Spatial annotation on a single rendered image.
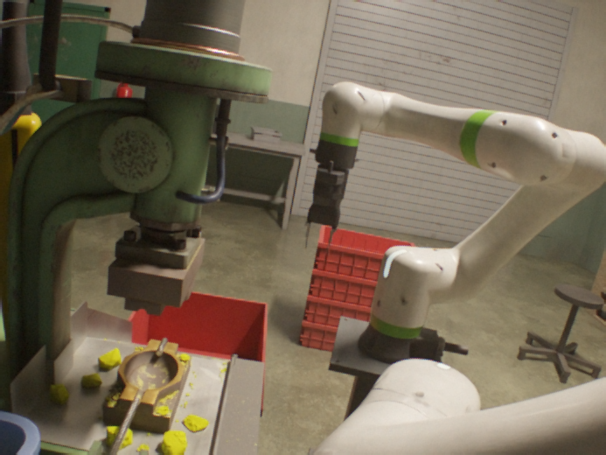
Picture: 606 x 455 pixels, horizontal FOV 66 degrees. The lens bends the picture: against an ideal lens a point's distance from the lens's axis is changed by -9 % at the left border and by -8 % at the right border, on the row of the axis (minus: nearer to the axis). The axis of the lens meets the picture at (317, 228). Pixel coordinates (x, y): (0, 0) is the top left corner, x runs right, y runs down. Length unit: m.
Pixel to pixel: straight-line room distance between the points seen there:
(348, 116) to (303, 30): 4.96
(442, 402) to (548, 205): 0.58
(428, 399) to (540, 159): 0.47
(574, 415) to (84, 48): 6.33
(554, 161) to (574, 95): 6.12
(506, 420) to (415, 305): 0.72
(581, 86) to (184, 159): 6.63
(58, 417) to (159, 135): 0.40
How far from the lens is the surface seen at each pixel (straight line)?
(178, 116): 0.61
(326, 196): 1.17
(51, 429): 0.73
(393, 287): 1.11
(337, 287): 2.94
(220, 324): 1.76
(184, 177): 0.62
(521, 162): 0.89
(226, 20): 0.61
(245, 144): 5.26
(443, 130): 1.03
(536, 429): 0.42
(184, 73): 0.54
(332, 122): 1.15
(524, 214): 1.09
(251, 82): 0.58
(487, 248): 1.15
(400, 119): 1.15
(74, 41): 6.53
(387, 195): 6.22
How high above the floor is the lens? 1.46
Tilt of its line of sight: 15 degrees down
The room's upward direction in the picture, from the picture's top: 11 degrees clockwise
